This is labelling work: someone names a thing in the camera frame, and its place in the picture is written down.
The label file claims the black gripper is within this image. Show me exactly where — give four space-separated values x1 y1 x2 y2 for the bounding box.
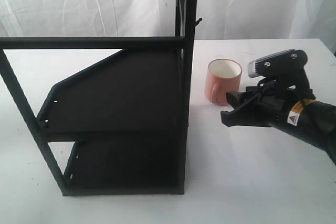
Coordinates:
220 89 335 163

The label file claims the pink ceramic mug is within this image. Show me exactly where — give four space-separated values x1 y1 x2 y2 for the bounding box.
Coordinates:
204 58 243 106

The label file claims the black hook on rack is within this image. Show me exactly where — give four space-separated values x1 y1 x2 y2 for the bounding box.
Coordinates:
195 17 203 27

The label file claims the white backdrop curtain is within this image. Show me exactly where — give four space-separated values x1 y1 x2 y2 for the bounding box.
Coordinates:
1 0 335 48

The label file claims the black metal shelf rack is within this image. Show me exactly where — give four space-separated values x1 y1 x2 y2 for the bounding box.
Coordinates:
1 0 197 196

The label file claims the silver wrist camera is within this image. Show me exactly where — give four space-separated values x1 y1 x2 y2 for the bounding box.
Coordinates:
247 49 315 99

